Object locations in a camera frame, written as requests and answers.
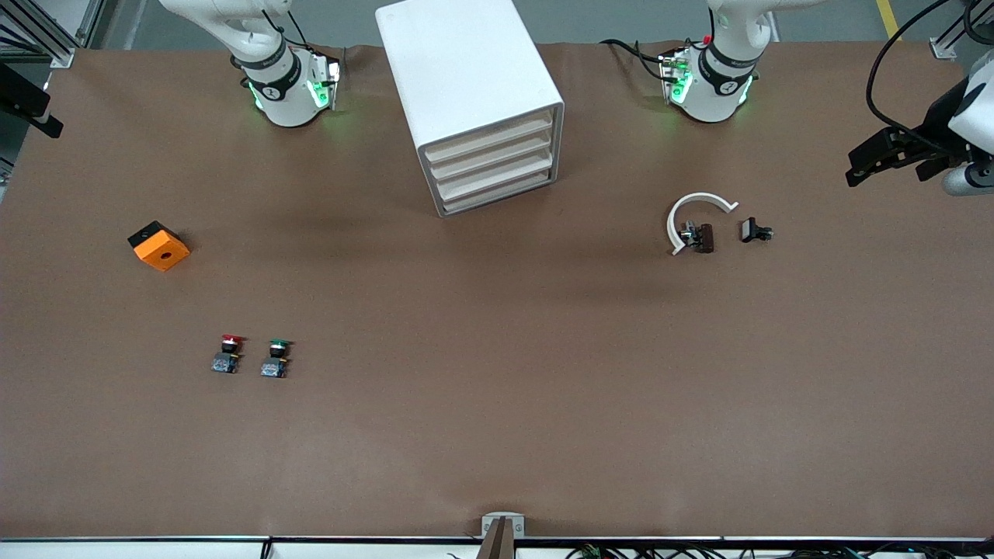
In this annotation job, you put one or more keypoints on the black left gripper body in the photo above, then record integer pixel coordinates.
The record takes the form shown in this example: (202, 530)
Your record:
(937, 122)

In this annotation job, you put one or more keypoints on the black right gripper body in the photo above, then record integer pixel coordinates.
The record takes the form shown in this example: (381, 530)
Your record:
(17, 94)

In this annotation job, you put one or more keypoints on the red push button switch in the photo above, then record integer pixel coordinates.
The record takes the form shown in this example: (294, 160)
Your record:
(226, 361)

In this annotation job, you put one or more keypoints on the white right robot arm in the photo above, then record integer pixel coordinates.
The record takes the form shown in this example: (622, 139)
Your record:
(283, 101)

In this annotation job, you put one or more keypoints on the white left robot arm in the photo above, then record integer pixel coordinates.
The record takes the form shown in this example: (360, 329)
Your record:
(710, 97)

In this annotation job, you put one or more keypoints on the small black electrical component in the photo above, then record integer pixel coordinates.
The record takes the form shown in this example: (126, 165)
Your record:
(749, 230)

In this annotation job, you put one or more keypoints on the orange and black box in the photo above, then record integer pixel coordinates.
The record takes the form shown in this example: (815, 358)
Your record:
(163, 252)

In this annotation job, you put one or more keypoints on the dark brown electrical component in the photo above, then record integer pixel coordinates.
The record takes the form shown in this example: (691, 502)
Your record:
(705, 237)

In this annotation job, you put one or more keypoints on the white curved plastic part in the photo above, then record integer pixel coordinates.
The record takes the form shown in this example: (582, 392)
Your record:
(674, 217)

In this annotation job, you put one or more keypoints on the aluminium frame profile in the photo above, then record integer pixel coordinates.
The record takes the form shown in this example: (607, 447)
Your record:
(39, 35)
(943, 48)

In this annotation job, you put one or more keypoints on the green push button switch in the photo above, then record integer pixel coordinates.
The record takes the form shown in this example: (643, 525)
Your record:
(273, 366)

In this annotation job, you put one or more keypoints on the white table edge rail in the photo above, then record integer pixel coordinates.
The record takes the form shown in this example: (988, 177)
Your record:
(155, 550)

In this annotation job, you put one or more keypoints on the grey table edge bracket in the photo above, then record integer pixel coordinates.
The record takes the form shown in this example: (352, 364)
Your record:
(503, 529)

